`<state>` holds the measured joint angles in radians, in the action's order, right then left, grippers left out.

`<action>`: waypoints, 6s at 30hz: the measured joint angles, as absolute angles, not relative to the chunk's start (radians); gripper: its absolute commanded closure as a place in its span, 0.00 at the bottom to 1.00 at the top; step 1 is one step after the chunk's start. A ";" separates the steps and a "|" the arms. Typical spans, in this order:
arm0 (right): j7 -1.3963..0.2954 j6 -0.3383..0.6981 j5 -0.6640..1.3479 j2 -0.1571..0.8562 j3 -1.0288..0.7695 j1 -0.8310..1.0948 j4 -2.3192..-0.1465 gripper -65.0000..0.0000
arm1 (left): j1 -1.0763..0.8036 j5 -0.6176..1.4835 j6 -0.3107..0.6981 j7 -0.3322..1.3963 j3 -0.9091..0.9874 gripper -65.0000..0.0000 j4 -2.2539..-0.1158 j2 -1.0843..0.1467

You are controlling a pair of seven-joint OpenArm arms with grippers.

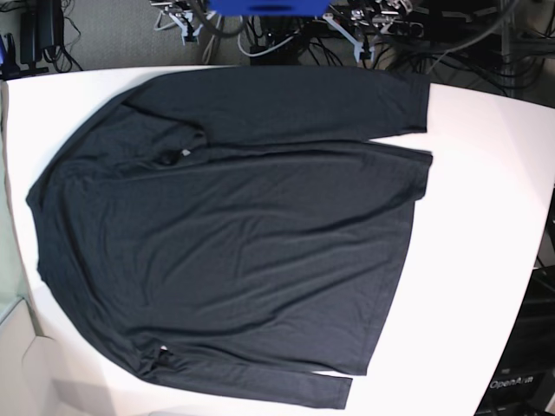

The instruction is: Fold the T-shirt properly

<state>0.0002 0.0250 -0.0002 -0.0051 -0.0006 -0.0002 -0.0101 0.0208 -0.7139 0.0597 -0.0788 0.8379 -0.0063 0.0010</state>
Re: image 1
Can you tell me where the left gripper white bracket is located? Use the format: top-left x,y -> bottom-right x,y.
153,10 -> 203,44

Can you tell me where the grey cable on floor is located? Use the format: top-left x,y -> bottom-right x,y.
201,16 -> 226,62

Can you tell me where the black device on floor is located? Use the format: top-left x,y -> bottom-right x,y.
19,1 -> 64,69

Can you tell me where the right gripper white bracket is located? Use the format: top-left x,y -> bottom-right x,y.
322,13 -> 377,61

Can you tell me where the blue box at top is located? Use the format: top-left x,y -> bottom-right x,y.
208,0 -> 330,16

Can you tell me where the black adapter box with cables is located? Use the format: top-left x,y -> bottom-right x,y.
248,42 -> 300,66

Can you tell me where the black OpenArm case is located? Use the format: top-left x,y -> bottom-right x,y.
475,266 -> 554,415

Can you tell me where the dark navy long-sleeve shirt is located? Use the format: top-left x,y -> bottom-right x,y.
27,66 -> 433,409

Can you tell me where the aluminium frame post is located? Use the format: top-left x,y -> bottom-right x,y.
499,0 -> 519,64

